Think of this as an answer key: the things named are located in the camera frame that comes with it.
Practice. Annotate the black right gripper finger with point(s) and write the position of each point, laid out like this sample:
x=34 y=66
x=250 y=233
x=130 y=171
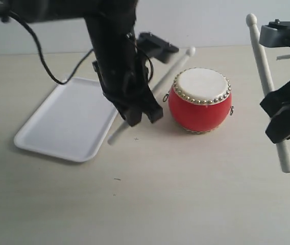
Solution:
x=278 y=129
x=275 y=100

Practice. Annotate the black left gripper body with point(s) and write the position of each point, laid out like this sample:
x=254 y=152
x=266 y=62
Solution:
x=120 y=63

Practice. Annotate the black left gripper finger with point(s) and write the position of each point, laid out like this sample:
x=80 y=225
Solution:
x=148 y=105
x=129 y=112

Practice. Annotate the wooden drumstick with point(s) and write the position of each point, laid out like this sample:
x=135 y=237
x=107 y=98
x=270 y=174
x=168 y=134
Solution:
x=190 y=52
x=266 y=82

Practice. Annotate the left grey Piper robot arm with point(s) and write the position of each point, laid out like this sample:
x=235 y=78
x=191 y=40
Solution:
x=118 y=17

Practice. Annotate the small red drum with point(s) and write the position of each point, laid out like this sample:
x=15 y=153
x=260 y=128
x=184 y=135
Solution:
x=200 y=99

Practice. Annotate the white rectangular plastic tray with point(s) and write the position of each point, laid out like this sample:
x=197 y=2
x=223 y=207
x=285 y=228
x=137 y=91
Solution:
x=70 y=124

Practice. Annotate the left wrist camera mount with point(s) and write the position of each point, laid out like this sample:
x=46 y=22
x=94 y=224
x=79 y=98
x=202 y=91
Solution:
x=156 y=47

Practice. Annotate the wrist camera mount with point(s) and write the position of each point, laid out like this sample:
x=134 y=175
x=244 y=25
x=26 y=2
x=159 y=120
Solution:
x=276 y=34
x=156 y=47

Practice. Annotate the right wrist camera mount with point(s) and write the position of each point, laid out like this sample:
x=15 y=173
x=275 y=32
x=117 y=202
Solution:
x=276 y=34

